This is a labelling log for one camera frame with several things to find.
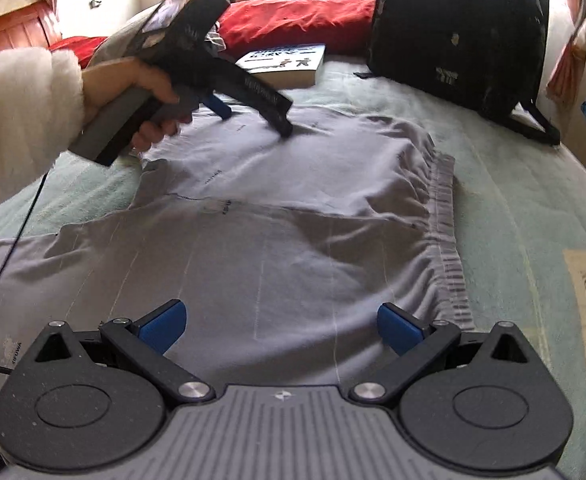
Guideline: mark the person's left forearm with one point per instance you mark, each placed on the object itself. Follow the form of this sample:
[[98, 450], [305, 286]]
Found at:
[[18, 120]]

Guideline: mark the black backpack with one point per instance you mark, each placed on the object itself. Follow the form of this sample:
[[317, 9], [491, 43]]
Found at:
[[453, 35]]

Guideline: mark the wooden headboard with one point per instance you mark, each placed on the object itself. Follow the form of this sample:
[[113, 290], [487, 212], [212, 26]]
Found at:
[[13, 30]]

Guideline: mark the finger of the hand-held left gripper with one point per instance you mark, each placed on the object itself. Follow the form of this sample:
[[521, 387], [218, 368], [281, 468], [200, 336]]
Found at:
[[220, 108], [282, 125]]

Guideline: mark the red folded quilt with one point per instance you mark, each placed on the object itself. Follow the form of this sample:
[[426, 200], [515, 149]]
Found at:
[[80, 45]]

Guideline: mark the thick paperback book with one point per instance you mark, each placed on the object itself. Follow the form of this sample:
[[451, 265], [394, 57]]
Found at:
[[283, 60]]

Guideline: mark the person's left hand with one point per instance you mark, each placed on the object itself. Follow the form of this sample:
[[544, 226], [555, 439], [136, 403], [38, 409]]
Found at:
[[123, 80]]

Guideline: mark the long red cushion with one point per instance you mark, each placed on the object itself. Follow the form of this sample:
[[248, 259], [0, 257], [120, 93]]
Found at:
[[298, 20]]

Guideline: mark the red curtain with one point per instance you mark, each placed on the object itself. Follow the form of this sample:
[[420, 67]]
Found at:
[[573, 60]]

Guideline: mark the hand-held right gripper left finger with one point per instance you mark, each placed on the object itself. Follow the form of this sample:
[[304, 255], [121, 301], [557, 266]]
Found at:
[[165, 327]]

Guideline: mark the grey pillow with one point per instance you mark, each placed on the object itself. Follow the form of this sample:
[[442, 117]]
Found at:
[[105, 47]]

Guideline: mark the grey pants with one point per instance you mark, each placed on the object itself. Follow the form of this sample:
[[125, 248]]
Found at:
[[273, 240]]

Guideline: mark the wall hook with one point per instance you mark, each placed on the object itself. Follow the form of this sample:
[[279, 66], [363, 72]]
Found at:
[[95, 1]]

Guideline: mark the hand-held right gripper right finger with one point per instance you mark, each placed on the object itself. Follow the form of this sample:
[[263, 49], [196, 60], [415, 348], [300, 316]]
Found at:
[[398, 332]]

